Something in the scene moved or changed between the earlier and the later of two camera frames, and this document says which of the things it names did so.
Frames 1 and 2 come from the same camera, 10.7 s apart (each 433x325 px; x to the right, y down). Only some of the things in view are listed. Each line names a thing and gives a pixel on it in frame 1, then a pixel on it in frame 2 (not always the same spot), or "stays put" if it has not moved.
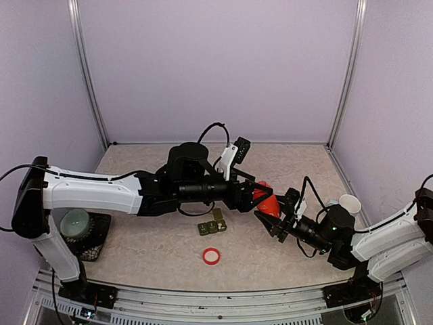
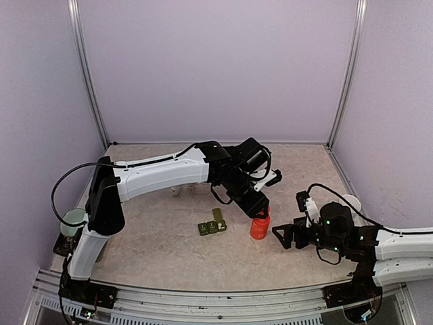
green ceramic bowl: x=74 y=223 stays put
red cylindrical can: x=268 y=204 -> x=259 y=227
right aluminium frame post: x=352 y=70 stays put
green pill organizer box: x=213 y=227 stays put
